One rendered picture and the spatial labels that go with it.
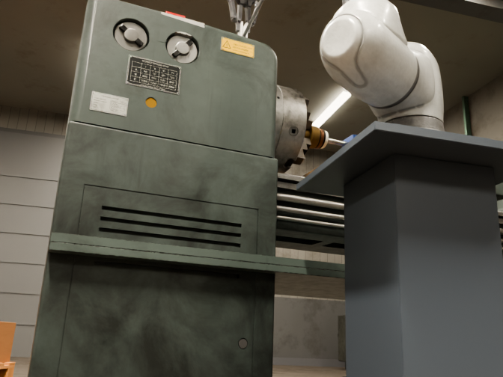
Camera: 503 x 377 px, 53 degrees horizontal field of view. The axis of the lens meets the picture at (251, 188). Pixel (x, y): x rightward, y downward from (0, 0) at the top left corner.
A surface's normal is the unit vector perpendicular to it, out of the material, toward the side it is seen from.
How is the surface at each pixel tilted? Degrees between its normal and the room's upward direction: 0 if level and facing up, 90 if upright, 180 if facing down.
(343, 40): 96
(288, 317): 90
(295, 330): 90
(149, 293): 90
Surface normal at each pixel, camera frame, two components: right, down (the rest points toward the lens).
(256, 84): 0.38, -0.25
